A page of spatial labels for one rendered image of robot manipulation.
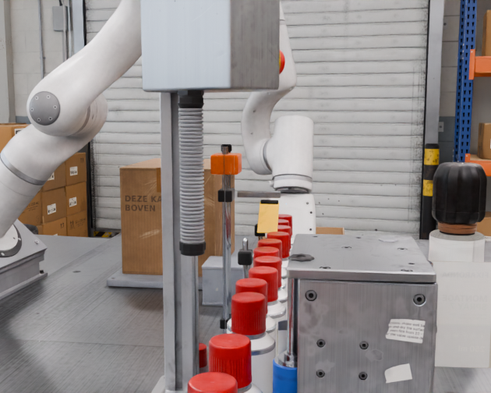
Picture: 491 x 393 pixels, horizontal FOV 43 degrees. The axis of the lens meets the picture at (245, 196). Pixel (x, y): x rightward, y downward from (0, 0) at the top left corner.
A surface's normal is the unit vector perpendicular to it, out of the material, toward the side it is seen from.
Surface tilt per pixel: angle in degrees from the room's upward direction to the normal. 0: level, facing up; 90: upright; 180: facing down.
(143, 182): 90
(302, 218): 70
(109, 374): 0
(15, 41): 90
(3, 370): 0
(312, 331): 90
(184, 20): 90
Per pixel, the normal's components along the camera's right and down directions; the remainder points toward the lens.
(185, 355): -0.13, 0.14
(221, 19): -0.68, 0.10
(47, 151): 0.72, -0.39
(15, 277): 0.98, 0.03
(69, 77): 0.09, -0.26
